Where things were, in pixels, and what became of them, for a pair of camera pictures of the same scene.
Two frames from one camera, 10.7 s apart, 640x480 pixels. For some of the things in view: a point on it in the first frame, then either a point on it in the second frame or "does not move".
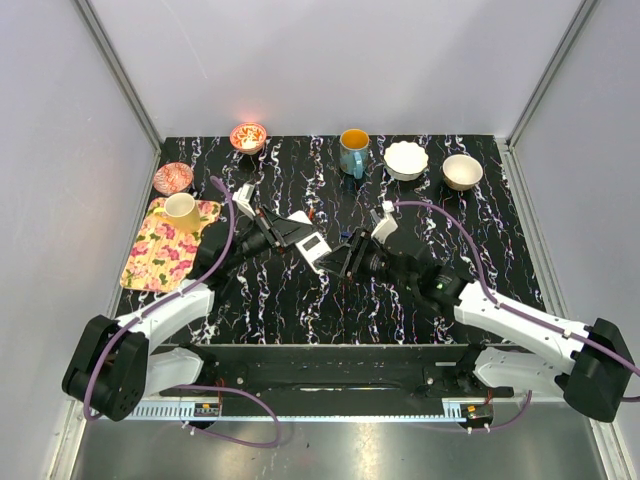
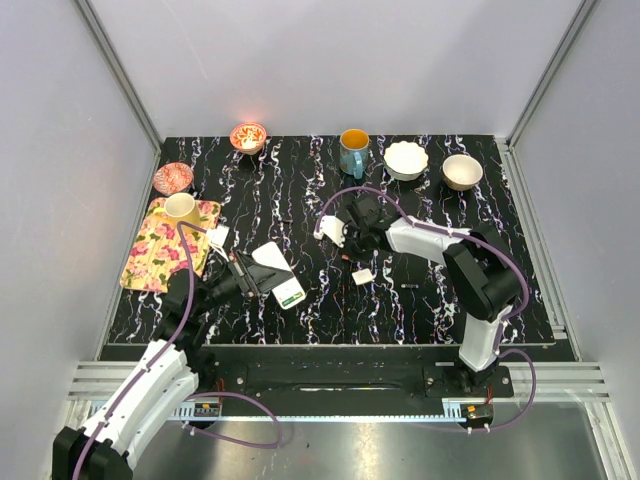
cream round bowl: x=461 y=171 does not move
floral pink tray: x=162 y=257 does not move
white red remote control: x=313 y=247 to x=289 y=293
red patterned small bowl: x=248 y=137 does not move
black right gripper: x=349 y=259 to x=349 y=230
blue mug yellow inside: x=354 y=151 does not move
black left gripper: x=279 y=232 to x=258 y=277
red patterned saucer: x=171 y=178 does not move
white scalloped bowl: x=405 y=161 does not move
